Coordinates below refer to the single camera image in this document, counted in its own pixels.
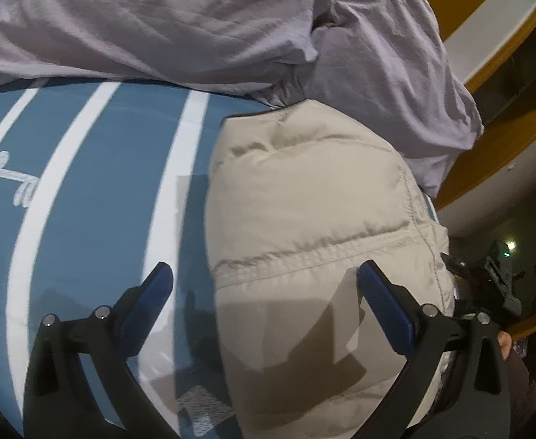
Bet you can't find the person's right hand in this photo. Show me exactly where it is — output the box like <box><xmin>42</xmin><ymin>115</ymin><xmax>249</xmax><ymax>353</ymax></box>
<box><xmin>496</xmin><ymin>331</ymin><xmax>514</xmax><ymax>360</ymax></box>

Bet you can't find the large lavender pillow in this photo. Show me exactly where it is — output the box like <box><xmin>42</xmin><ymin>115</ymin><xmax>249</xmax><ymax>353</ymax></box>
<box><xmin>0</xmin><ymin>0</ymin><xmax>355</xmax><ymax>101</ymax></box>

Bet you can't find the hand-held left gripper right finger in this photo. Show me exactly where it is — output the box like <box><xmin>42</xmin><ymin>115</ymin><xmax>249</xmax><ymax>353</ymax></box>
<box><xmin>355</xmin><ymin>260</ymin><xmax>511</xmax><ymax>439</ymax></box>

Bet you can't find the small lavender pillow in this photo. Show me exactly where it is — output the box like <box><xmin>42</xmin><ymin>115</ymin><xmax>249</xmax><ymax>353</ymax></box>
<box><xmin>254</xmin><ymin>0</ymin><xmax>484</xmax><ymax>197</ymax></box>

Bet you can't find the person's right forearm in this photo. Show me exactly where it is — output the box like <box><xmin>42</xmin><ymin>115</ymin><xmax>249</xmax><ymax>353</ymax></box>
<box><xmin>501</xmin><ymin>354</ymin><xmax>536</xmax><ymax>439</ymax></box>

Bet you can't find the wooden headboard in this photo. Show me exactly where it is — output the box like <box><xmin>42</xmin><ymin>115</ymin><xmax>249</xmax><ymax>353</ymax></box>
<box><xmin>418</xmin><ymin>0</ymin><xmax>536</xmax><ymax>239</ymax></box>

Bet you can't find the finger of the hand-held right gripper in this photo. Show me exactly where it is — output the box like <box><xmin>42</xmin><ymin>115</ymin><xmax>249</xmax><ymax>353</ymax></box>
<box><xmin>442</xmin><ymin>252</ymin><xmax>479</xmax><ymax>284</ymax></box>

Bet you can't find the beige puffer jacket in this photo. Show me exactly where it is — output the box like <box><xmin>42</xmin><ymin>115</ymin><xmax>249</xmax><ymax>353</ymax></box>
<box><xmin>201</xmin><ymin>101</ymin><xmax>456</xmax><ymax>439</ymax></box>

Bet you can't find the blue white striped bed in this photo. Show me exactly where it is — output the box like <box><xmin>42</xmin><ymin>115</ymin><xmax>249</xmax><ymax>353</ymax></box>
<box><xmin>0</xmin><ymin>78</ymin><xmax>451</xmax><ymax>439</ymax></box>

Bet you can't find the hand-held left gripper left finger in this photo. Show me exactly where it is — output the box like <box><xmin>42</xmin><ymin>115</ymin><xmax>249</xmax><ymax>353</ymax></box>
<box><xmin>23</xmin><ymin>262</ymin><xmax>181</xmax><ymax>439</ymax></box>

